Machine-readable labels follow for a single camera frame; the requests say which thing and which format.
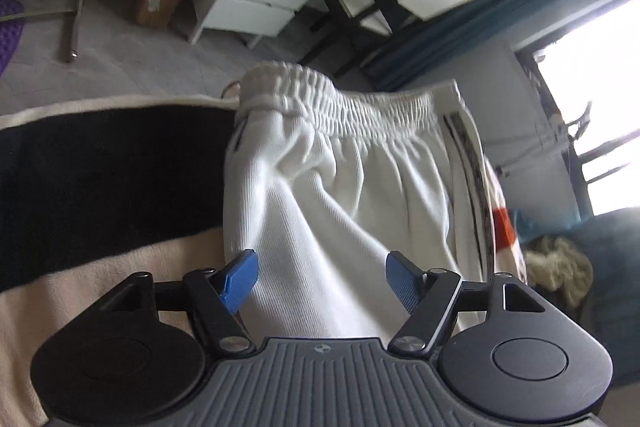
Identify white sweatpants with patterned stripe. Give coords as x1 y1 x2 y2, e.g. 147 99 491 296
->
224 62 495 340

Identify yellow-green knitted garment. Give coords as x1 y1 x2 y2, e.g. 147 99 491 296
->
523 235 594 310

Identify striped red black cream blanket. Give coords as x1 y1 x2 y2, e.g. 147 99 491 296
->
0 93 528 427

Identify metal garment steamer stand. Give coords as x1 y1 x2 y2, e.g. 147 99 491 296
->
494 102 592 179

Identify chrome curved stand leg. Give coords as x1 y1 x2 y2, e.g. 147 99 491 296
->
0 0 85 63

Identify purple dotted mat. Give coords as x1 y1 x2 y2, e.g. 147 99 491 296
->
0 0 24 74

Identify white chair with dark frame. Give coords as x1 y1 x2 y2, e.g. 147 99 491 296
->
299 0 475 78

